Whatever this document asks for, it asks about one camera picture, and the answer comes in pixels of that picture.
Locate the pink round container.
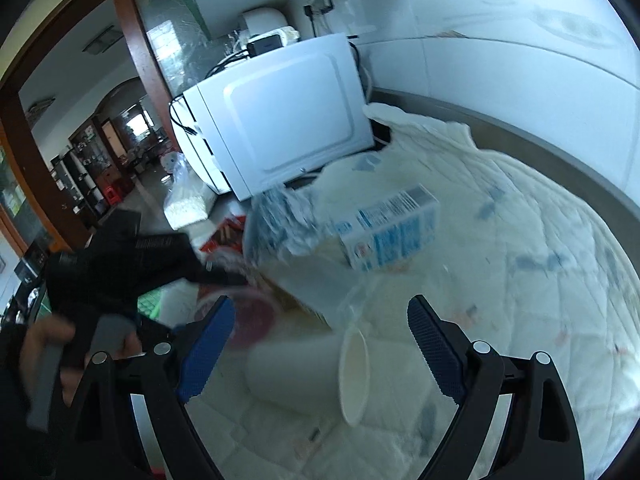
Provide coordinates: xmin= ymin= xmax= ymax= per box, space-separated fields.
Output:
xmin=229 ymin=294 xmax=279 ymax=352

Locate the white rounded countertop appliance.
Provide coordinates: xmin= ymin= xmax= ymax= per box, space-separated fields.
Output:
xmin=237 ymin=7 xmax=292 ymax=43

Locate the white microwave oven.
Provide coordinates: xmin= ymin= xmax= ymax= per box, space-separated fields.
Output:
xmin=169 ymin=34 xmax=377 ymax=202

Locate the ceiling light fixture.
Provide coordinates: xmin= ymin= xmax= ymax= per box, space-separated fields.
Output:
xmin=81 ymin=26 xmax=124 ymax=54

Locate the person's left hand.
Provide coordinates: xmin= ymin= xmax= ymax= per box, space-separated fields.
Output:
xmin=19 ymin=320 xmax=87 ymax=407

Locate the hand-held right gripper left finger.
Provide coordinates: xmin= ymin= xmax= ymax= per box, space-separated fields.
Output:
xmin=55 ymin=295 xmax=237 ymax=480

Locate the red snack packet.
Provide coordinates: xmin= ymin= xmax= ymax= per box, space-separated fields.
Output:
xmin=200 ymin=215 xmax=249 ymax=257

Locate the glass sliding door panel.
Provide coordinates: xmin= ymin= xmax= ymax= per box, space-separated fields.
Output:
xmin=142 ymin=0 xmax=213 ymax=98

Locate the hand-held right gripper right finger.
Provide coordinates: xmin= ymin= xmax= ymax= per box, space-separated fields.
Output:
xmin=406 ymin=294 xmax=587 ymax=480

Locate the white quilted printed mat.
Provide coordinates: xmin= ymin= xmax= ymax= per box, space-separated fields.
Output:
xmin=185 ymin=102 xmax=640 ymax=480

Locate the black power cable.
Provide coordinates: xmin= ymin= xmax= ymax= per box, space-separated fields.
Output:
xmin=169 ymin=49 xmax=253 ymax=137

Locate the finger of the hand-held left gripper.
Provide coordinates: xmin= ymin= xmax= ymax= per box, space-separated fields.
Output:
xmin=185 ymin=260 xmax=249 ymax=287

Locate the black power adapter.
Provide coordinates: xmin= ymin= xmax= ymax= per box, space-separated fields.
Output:
xmin=248 ymin=36 xmax=282 ymax=57

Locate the white power strip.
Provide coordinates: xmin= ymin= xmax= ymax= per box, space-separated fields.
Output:
xmin=272 ymin=26 xmax=302 ymax=47

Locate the blue white milk carton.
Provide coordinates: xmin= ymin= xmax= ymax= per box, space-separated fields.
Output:
xmin=337 ymin=185 xmax=441 ymax=272

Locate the green plastic basket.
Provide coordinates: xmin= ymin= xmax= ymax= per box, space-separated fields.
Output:
xmin=136 ymin=290 xmax=164 ymax=319

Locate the clear bag of rice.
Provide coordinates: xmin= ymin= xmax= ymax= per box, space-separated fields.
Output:
xmin=161 ymin=151 xmax=212 ymax=227

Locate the white paper cup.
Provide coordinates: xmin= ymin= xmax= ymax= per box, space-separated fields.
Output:
xmin=245 ymin=327 xmax=373 ymax=428

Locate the blue white wrapper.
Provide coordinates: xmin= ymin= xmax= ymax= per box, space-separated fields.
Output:
xmin=244 ymin=186 xmax=342 ymax=267

